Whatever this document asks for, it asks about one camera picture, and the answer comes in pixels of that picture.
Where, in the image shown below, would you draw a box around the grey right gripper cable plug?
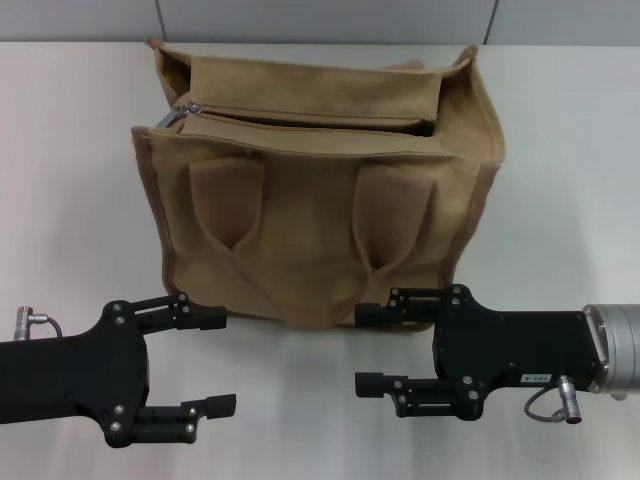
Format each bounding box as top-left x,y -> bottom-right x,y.
523,373 -> 584,427

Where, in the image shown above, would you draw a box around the khaki canvas food bag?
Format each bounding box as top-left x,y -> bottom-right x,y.
130,35 -> 504,332

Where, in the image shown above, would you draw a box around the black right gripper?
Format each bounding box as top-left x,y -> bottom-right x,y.
354,284 -> 604,423

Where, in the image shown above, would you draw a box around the silver metal zipper pull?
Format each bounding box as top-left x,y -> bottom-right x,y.
153,102 -> 202,130

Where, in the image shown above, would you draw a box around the grey left gripper cable plug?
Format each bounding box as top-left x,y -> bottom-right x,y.
14,305 -> 67,342

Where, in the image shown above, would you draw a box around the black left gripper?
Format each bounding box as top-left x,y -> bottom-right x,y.
0,293 -> 238,449

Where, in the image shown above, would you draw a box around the grey gripper cable plug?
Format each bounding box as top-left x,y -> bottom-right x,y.
14,305 -> 67,342
523,373 -> 584,427

